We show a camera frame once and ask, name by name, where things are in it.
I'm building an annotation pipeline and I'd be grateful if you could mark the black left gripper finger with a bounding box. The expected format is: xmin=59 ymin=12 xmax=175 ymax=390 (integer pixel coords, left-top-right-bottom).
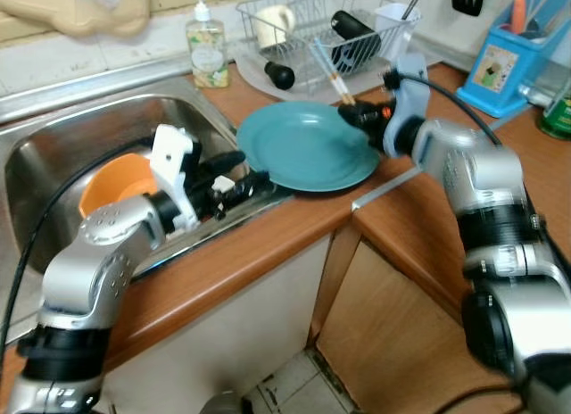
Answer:
xmin=228 ymin=171 xmax=280 ymax=207
xmin=207 ymin=149 xmax=248 ymax=179

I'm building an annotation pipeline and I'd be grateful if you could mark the wooden chopstick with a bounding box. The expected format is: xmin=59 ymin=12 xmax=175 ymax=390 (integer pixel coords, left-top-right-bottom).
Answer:
xmin=311 ymin=39 xmax=352 ymax=106
xmin=316 ymin=39 xmax=357 ymax=105

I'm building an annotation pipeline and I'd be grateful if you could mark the orange plastic bowl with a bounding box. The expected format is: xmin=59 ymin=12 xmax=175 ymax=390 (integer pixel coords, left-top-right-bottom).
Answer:
xmin=78 ymin=152 xmax=163 ymax=221

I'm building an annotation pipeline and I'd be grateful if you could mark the black cylindrical bottle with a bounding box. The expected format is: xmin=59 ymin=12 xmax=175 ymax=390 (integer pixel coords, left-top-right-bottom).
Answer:
xmin=329 ymin=9 xmax=384 ymax=72

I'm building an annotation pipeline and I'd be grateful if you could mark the small black round cup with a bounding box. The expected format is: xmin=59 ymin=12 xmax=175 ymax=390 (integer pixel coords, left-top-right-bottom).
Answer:
xmin=263 ymin=61 xmax=296 ymax=92

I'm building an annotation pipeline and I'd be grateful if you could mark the grey drain tray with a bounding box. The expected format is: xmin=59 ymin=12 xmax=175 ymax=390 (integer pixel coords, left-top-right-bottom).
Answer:
xmin=233 ymin=46 xmax=431 ymax=104

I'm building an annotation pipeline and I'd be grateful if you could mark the white utensil cup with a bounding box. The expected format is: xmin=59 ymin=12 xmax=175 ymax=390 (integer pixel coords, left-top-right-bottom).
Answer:
xmin=374 ymin=1 xmax=423 ymax=63

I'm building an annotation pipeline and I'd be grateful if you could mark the white mug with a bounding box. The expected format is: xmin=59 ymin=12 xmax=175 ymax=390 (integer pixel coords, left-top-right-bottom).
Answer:
xmin=255 ymin=4 xmax=296 ymax=50

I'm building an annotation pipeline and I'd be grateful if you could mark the dish soap pump bottle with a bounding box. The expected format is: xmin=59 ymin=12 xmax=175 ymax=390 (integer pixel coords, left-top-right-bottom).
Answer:
xmin=185 ymin=0 xmax=230 ymax=89

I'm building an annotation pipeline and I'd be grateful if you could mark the stainless steel sink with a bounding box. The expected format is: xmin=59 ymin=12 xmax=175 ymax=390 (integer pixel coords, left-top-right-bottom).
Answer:
xmin=0 ymin=78 xmax=297 ymax=283

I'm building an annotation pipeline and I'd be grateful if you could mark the blue utensil holder box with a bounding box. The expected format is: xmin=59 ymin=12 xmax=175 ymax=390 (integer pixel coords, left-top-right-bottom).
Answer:
xmin=456 ymin=0 xmax=571 ymax=120

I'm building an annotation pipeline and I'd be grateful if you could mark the white cabinet door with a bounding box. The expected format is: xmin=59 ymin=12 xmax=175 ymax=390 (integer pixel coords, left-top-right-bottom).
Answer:
xmin=96 ymin=234 xmax=333 ymax=414

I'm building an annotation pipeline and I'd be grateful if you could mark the green labelled bottle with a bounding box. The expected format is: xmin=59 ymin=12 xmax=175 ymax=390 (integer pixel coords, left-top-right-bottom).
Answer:
xmin=537 ymin=79 xmax=571 ymax=141

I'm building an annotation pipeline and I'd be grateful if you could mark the wooden cabinet door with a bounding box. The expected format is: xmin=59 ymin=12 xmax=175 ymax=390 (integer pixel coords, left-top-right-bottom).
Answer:
xmin=310 ymin=222 xmax=523 ymax=414

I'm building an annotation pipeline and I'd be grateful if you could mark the beige draped cloth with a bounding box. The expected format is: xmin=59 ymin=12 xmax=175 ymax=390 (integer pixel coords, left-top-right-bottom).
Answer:
xmin=0 ymin=0 xmax=152 ymax=38

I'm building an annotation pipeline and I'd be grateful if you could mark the grey robot foot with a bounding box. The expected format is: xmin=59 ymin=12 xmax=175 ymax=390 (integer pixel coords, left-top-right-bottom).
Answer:
xmin=197 ymin=391 xmax=252 ymax=414

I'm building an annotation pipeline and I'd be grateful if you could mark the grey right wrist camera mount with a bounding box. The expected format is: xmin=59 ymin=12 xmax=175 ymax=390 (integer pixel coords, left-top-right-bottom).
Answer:
xmin=383 ymin=53 xmax=432 ymax=159

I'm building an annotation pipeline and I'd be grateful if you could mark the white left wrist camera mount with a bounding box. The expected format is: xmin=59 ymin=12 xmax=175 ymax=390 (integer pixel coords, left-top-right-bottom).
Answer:
xmin=149 ymin=123 xmax=205 ymax=233

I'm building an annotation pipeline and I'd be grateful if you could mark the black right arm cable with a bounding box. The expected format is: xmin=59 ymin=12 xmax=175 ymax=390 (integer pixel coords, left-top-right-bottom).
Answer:
xmin=393 ymin=70 xmax=571 ymax=281

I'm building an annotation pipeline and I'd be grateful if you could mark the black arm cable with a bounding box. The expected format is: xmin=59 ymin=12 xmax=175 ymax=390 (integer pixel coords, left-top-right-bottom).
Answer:
xmin=0 ymin=136 xmax=154 ymax=366
xmin=393 ymin=70 xmax=571 ymax=281

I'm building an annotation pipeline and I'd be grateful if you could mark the wire dish rack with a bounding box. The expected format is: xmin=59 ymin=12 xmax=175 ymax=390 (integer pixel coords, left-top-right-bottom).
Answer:
xmin=236 ymin=0 xmax=423 ymax=81

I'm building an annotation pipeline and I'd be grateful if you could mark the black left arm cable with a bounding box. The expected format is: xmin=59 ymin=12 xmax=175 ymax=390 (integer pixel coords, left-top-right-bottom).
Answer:
xmin=0 ymin=136 xmax=154 ymax=366

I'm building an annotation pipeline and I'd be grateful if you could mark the orange utensil handle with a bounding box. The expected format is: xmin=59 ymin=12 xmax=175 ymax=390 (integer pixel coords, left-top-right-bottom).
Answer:
xmin=511 ymin=0 xmax=528 ymax=34

